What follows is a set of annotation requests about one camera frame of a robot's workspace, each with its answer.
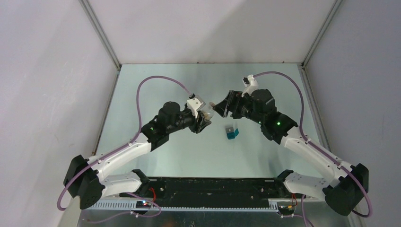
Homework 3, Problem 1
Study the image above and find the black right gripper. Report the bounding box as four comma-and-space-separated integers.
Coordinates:
212, 90, 264, 125

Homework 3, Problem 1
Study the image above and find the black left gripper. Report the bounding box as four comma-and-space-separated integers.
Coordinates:
167, 107, 211, 134

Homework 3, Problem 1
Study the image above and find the teal and clear pill box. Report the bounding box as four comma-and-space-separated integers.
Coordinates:
225, 125, 239, 140

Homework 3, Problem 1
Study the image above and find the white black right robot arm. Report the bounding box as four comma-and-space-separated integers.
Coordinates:
211, 89, 369, 216

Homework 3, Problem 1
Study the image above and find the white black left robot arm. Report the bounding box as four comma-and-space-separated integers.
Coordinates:
63, 98, 214, 210

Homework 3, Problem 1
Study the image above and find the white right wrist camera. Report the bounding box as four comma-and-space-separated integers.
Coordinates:
242, 74, 259, 97

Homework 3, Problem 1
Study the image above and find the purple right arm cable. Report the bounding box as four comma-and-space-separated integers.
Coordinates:
253, 71, 374, 218

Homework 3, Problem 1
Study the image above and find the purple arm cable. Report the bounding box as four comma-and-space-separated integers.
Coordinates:
253, 71, 374, 218
57, 76, 194, 211

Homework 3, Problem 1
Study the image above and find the white slotted cable duct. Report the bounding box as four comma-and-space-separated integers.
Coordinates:
88, 200, 279, 212

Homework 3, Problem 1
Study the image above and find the aluminium right side rail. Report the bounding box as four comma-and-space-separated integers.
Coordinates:
297, 63, 331, 151

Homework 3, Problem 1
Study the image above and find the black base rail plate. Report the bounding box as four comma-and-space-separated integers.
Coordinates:
140, 177, 293, 208

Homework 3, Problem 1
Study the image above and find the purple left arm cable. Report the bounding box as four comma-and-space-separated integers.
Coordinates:
57, 76, 194, 211

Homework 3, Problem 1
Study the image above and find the aluminium frame post right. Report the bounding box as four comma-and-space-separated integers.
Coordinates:
302, 0, 344, 69

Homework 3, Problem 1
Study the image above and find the aluminium frame post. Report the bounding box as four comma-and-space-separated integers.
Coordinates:
79, 0, 122, 71
302, 0, 344, 69

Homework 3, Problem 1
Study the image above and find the aluminium frame post left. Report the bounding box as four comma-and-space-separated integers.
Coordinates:
79, 0, 122, 71

